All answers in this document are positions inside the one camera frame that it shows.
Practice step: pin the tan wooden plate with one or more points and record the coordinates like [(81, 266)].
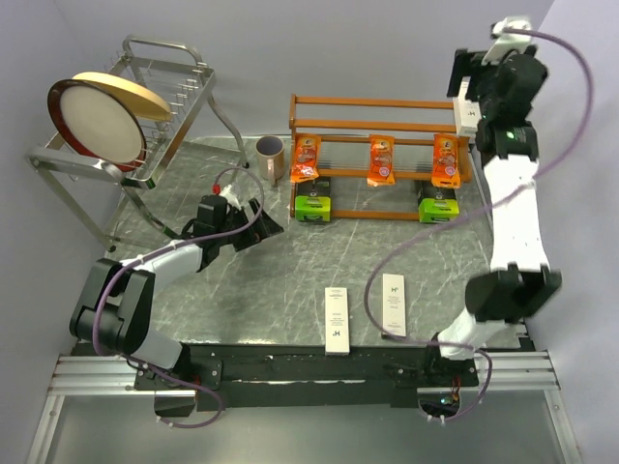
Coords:
[(140, 101)]

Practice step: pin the black green razor box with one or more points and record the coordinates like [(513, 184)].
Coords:
[(436, 204), (312, 201)]

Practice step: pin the steel dish rack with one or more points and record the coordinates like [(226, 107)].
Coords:
[(178, 73)]

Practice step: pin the aluminium frame rail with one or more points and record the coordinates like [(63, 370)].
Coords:
[(86, 376)]

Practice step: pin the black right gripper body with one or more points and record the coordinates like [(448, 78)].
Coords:
[(487, 102)]

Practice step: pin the white box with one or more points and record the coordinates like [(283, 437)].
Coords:
[(337, 337), (467, 113), (393, 304)]

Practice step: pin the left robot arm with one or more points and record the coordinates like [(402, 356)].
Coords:
[(114, 308)]

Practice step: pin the orange razor pack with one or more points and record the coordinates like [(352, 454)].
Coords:
[(445, 172), (381, 161), (304, 166)]

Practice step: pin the pink mug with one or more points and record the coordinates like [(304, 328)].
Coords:
[(270, 158)]

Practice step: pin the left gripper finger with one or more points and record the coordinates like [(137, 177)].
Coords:
[(264, 226), (247, 238)]

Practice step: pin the orange wooden shelf rack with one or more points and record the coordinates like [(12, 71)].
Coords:
[(431, 158)]

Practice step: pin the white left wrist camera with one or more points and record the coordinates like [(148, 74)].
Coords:
[(231, 193)]

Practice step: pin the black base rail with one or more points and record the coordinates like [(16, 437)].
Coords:
[(251, 376)]

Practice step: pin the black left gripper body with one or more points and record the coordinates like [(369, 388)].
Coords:
[(235, 221)]

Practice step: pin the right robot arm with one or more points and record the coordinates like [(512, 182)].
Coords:
[(519, 280)]

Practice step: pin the red rimmed white plate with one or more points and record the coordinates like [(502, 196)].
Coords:
[(95, 124)]

